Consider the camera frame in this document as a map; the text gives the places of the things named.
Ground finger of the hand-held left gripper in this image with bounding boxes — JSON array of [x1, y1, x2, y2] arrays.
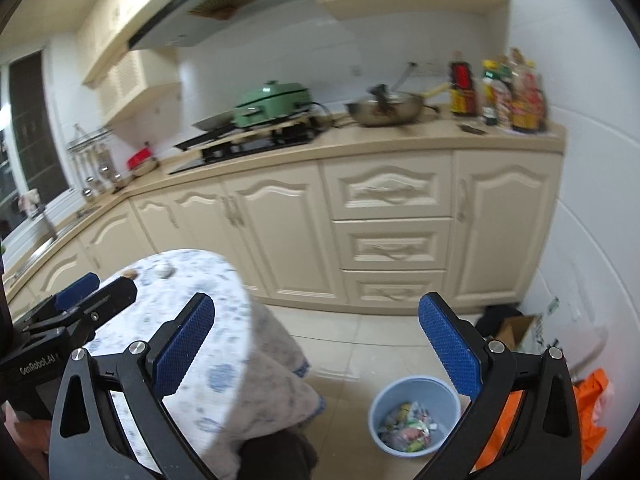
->
[[15, 272, 101, 323], [22, 276, 138, 346]]

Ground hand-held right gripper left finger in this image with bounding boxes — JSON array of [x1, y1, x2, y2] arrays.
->
[[47, 291, 217, 480]]

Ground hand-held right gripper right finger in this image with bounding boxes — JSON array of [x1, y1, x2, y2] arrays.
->
[[415, 291, 583, 480]]

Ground blue plastic bin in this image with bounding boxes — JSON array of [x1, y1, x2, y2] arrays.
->
[[368, 376, 462, 458]]

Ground wrapper pile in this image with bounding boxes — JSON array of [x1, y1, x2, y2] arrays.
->
[[377, 401, 442, 453]]

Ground person's left hand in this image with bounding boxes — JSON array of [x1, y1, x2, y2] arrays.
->
[[17, 417, 51, 456]]

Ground black bag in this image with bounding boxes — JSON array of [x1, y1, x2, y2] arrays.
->
[[474, 305, 523, 338]]

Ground cardboard box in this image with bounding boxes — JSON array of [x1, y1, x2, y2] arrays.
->
[[495, 314, 546, 356]]

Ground steel faucet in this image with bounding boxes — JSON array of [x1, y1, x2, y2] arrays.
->
[[30, 187, 61, 238]]

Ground steel ladle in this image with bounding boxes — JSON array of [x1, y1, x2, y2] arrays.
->
[[107, 155, 131, 186], [75, 152, 96, 198]]

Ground white bag green print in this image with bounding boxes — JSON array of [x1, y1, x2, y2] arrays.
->
[[530, 270, 608, 366]]

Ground red lidded bowl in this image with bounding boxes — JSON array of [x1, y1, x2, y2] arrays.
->
[[126, 147, 156, 168]]

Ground orange plastic bag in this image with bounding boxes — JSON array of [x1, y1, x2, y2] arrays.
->
[[472, 367, 613, 471]]

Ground cream base cabinets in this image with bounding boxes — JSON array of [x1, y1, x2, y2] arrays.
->
[[5, 125, 568, 311]]

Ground sliding window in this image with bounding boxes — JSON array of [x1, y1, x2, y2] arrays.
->
[[0, 50, 71, 241]]

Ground black induction cooker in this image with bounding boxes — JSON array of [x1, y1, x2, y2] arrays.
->
[[174, 127, 241, 151]]

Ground black gas hob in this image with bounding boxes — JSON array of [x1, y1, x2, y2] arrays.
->
[[167, 127, 326, 176]]

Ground small lattice door cabinet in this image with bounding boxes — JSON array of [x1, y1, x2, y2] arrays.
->
[[92, 52, 183, 126]]

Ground wooden board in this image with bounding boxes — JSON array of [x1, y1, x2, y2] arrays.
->
[[200, 117, 321, 158]]

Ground yellow cap bottle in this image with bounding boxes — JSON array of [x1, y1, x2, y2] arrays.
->
[[480, 60, 511, 126]]

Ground dark soy sauce bottle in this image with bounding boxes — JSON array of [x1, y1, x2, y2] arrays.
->
[[448, 51, 478, 118]]

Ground large cooking oil bottle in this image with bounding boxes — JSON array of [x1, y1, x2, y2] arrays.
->
[[507, 49, 548, 135]]

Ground green electric cooking pot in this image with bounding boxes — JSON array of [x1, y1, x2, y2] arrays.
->
[[232, 80, 316, 128]]

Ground cream upper cabinets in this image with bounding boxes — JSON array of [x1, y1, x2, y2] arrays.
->
[[75, 0, 226, 86]]

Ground range hood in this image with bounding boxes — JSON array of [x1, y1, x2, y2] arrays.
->
[[127, 0, 321, 52]]

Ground wire utensil rack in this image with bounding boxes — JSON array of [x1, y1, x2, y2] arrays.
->
[[66, 125, 116, 153]]

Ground black power cable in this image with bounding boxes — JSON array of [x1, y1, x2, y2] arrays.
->
[[300, 102, 351, 128]]

